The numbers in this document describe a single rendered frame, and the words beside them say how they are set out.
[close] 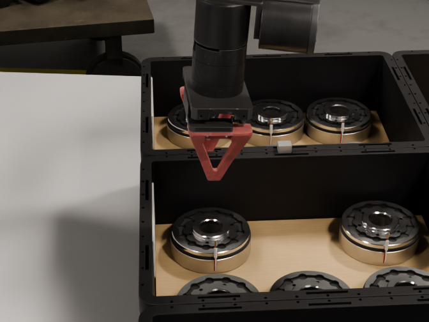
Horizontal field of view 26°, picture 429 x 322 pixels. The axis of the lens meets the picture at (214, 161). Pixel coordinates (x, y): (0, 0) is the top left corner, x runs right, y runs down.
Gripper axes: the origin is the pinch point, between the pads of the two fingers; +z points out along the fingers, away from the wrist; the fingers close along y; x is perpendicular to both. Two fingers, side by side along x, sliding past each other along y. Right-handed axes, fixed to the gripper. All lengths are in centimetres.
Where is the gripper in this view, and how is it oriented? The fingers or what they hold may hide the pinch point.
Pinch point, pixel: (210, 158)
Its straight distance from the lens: 105.1
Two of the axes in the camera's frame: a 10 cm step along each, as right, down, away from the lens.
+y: -1.3, -5.2, 8.5
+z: -0.7, 8.5, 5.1
